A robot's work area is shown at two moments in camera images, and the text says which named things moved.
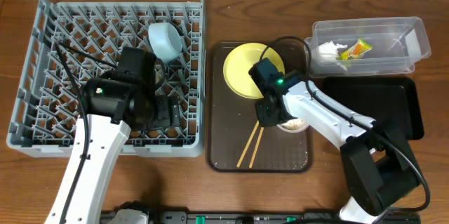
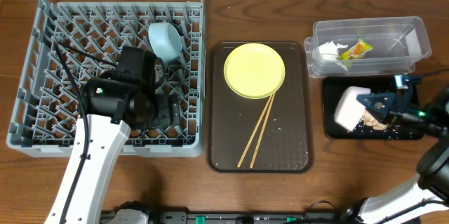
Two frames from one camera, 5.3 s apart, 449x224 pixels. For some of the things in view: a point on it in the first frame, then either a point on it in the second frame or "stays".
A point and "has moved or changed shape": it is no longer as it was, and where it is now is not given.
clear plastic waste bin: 398,44 stays
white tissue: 327,51 stays
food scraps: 295,124 has moved or changed shape
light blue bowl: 165,41 stays
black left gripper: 168,112 stays
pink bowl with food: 293,125 → 349,110
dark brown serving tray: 232,118 stays
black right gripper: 265,112 → 400,98
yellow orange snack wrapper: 356,51 stays
